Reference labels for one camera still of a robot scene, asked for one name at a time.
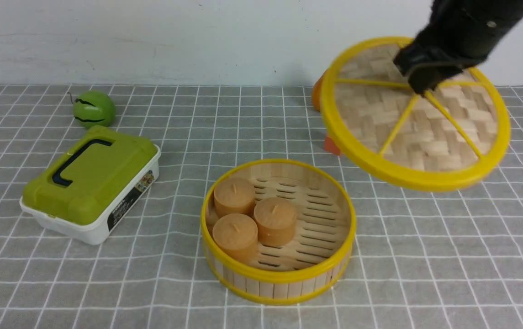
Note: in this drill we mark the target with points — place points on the grey checkered tablecloth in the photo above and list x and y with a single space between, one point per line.
448 260

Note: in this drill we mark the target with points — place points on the orange cube block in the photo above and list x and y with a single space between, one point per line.
331 147

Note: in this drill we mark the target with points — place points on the brown cylindrical bun front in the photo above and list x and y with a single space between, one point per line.
237 235

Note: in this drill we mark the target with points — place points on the brown cylindrical bun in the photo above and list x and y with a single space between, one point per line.
234 196
276 221
237 235

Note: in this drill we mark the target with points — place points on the orange toy pear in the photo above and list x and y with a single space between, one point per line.
316 93

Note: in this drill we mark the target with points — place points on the green toy melon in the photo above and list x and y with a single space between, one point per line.
93 108

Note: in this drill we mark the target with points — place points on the green lidded white storage box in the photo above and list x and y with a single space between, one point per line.
87 191

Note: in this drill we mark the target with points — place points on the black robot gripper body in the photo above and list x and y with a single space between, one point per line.
427 65

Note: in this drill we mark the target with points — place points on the brown cylindrical bun back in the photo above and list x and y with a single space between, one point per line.
234 196

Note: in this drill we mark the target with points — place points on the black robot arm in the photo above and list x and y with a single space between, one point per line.
460 34

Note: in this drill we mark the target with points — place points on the yellow bamboo steamer basket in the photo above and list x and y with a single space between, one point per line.
317 255

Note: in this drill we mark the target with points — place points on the brown cylindrical bun right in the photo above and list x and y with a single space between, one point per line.
276 221

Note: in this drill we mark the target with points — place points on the yellow woven bamboo steamer lid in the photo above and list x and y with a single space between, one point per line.
448 139

